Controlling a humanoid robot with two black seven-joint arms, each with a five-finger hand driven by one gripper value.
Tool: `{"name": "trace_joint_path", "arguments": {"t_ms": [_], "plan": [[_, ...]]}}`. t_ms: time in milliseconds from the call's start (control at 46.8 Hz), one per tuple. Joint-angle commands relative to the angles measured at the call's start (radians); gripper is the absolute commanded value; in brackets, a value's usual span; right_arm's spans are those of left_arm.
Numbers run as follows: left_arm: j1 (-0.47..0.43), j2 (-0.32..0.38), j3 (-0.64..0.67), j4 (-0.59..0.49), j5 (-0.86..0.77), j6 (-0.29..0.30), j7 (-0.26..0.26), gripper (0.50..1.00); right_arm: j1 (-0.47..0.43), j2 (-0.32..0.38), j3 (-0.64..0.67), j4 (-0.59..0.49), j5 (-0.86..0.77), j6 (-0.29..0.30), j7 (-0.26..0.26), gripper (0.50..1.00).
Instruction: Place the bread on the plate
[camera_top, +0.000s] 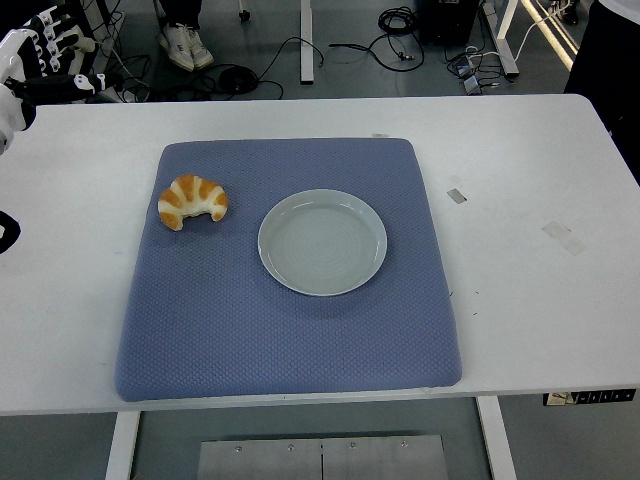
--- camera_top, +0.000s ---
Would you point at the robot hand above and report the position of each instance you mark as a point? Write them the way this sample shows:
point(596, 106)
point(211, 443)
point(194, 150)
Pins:
point(12, 50)

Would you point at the croissant bread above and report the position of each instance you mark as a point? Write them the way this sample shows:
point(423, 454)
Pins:
point(192, 192)

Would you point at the grey-white round plate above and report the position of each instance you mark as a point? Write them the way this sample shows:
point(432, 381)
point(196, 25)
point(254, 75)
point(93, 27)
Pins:
point(322, 245)

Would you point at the grey metal plate with screws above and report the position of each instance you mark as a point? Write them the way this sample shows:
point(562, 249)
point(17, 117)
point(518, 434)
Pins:
point(260, 460)

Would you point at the white office chair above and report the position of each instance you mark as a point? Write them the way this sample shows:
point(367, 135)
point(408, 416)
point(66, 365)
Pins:
point(89, 44)

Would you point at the person's foot in white shoe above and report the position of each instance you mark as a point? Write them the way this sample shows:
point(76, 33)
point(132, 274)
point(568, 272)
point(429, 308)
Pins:
point(177, 45)
point(201, 50)

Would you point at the person's leg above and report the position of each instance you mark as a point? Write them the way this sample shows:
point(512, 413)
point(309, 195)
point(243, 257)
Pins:
point(177, 10)

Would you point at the black caster wheel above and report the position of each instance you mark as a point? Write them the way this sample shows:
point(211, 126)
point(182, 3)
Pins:
point(244, 15)

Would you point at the white background desk leg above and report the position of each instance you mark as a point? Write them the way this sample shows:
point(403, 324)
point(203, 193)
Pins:
point(306, 45)
point(507, 50)

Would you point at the blue quilted mat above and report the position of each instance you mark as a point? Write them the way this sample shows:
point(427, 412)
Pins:
point(250, 340)

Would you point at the white table leg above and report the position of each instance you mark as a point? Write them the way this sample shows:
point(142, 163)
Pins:
point(496, 440)
point(121, 445)

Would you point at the black equipment box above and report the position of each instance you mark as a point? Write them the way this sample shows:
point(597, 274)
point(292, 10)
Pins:
point(445, 20)

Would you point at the grey power adapter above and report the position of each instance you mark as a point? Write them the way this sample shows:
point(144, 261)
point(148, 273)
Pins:
point(472, 86)

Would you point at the grey tape strip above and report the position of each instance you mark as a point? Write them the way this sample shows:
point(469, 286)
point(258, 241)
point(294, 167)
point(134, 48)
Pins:
point(456, 195)

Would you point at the clear tape strip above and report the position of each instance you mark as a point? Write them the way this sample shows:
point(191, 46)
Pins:
point(562, 237)

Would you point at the person in black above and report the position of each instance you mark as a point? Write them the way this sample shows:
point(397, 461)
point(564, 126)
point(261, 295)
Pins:
point(610, 60)

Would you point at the table control panel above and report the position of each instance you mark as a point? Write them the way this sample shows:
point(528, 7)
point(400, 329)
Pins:
point(590, 397)

